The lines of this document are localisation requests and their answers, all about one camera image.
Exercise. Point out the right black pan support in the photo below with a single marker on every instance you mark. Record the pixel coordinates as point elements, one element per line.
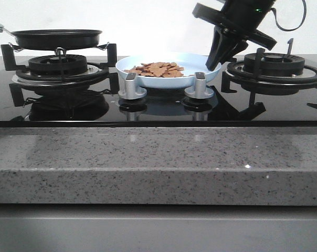
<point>247,74</point>

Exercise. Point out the left black pan support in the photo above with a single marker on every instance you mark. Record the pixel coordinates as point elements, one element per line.
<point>23,77</point>

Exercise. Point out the right silver stove knob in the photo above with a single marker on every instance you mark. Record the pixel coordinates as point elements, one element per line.
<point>199,89</point>

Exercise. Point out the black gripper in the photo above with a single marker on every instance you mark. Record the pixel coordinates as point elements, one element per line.
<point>235,24</point>

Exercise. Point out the black gas burner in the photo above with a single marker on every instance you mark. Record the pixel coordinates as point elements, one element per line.
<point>51,65</point>
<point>281,65</point>

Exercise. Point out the right black gas burner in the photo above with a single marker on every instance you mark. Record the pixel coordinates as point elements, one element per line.
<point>281,65</point>

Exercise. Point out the left silver stove knob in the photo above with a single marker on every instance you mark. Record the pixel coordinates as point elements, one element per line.
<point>132,90</point>

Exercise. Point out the silver stove knob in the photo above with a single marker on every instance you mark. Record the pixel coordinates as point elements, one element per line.
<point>199,89</point>
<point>132,90</point>

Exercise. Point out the black frying pan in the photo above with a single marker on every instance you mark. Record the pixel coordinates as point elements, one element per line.
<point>51,39</point>

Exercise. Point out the black glass cooktop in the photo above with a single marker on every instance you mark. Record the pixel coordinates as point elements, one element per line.
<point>236,103</point>

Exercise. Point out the brown meat pieces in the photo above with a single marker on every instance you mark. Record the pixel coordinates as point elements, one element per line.
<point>158,70</point>

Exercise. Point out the black pan support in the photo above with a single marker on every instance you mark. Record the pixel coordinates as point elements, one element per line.
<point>23,77</point>
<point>247,74</point>

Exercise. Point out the grey cabinet front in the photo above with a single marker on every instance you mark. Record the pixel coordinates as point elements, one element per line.
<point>156,228</point>

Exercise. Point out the left black gas burner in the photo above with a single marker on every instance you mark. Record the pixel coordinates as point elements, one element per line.
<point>51,65</point>

